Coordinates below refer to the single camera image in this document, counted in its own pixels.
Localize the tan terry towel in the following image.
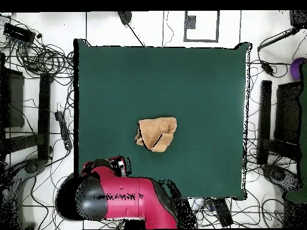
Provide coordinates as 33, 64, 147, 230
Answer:
134, 116, 178, 153

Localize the black power adapter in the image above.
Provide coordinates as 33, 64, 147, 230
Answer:
260, 59, 275, 76

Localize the black rod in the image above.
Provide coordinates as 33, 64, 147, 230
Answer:
257, 26, 300, 52

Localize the black network switch box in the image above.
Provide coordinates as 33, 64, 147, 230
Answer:
2, 22, 36, 45

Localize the black stand bar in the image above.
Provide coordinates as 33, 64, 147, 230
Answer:
257, 80, 273, 166
37, 72, 52, 161

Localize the black cable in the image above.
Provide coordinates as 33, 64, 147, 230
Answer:
124, 22, 146, 47

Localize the black stand panel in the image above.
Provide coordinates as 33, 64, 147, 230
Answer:
273, 81, 303, 147
0, 68, 25, 129

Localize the black caster foot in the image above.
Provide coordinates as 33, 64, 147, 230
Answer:
23, 158, 46, 175
261, 164, 303, 192

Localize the black power strip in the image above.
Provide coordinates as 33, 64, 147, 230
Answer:
210, 198, 234, 228
54, 110, 73, 151

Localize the dark green tablecloth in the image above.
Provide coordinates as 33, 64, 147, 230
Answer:
73, 38, 252, 201

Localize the black rounded object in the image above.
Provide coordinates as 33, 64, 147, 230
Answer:
118, 10, 133, 26

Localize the purple ball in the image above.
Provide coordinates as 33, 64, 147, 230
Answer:
289, 56, 307, 81

